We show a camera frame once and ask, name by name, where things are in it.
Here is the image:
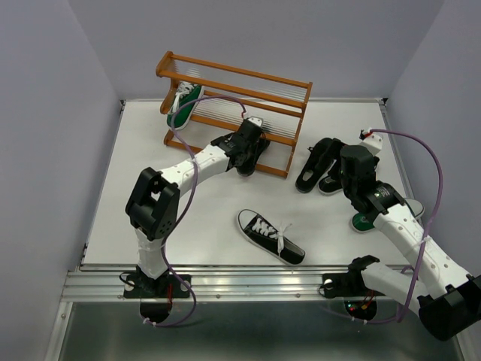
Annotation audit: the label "purple cable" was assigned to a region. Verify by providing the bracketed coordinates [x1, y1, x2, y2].
[144, 96, 249, 327]
[319, 127, 447, 325]

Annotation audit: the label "black sneaker white laces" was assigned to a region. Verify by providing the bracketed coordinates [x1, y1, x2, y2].
[237, 209, 306, 265]

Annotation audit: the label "aluminium mounting rail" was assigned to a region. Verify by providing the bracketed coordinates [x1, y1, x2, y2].
[61, 265, 347, 303]

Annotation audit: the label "orange wooden shoe shelf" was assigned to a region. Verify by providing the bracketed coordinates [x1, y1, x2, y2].
[156, 51, 313, 178]

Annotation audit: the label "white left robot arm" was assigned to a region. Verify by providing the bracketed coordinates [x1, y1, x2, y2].
[126, 117, 263, 296]

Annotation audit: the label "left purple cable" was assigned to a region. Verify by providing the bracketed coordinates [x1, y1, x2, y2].
[144, 96, 249, 327]

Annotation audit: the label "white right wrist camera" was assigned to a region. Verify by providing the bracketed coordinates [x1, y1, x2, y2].
[359, 129, 383, 156]

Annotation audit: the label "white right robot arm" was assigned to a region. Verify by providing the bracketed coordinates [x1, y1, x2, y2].
[340, 145, 480, 341]

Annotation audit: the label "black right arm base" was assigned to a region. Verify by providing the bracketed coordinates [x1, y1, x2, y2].
[318, 255, 383, 299]

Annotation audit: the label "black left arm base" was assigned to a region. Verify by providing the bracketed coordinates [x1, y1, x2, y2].
[119, 266, 192, 299]

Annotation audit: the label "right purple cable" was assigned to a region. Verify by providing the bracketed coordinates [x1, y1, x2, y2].
[319, 127, 447, 325]

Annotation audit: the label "green sneaker white laces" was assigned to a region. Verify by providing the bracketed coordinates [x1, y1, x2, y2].
[167, 81, 204, 130]

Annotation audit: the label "all black sneaker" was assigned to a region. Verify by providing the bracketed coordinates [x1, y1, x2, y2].
[237, 138, 271, 177]
[295, 138, 345, 193]

